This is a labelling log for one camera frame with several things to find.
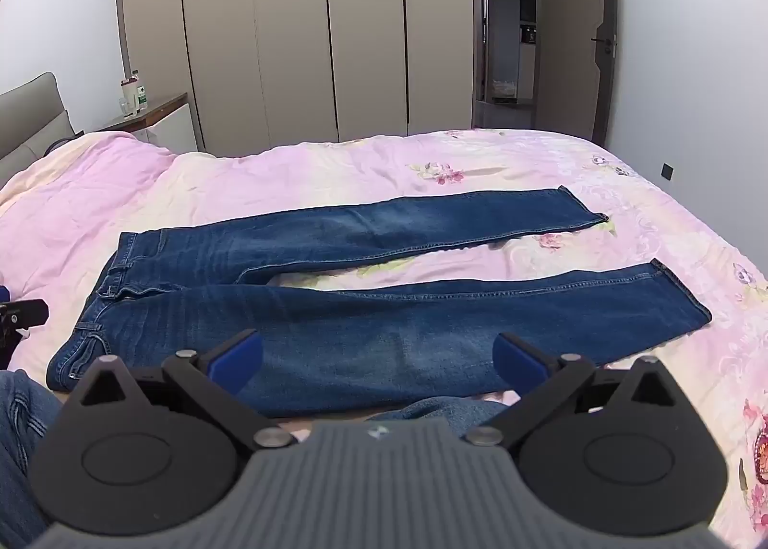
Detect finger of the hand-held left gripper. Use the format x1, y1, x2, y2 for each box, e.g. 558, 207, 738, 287
0, 285, 50, 358

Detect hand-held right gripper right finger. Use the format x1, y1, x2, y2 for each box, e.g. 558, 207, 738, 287
465, 333, 697, 448

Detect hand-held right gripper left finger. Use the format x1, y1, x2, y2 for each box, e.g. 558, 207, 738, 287
60, 329, 296, 450

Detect blue denim pants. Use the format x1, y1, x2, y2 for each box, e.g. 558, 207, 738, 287
47, 186, 713, 419

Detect dark cloth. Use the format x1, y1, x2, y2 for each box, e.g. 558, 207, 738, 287
43, 131, 86, 159

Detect grey padded headboard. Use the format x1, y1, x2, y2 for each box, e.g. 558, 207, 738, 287
0, 72, 85, 185

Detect pink floral blanket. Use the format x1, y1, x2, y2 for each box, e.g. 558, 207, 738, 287
0, 129, 768, 549

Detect white wooden-top nightstand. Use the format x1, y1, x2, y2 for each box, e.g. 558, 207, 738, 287
99, 92, 202, 155

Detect beige wardrobe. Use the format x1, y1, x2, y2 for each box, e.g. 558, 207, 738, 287
115, 0, 481, 157

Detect steel refrigerator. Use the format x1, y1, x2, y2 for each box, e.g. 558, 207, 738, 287
474, 0, 491, 101

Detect brown room door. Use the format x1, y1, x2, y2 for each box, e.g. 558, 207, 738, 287
536, 0, 619, 149

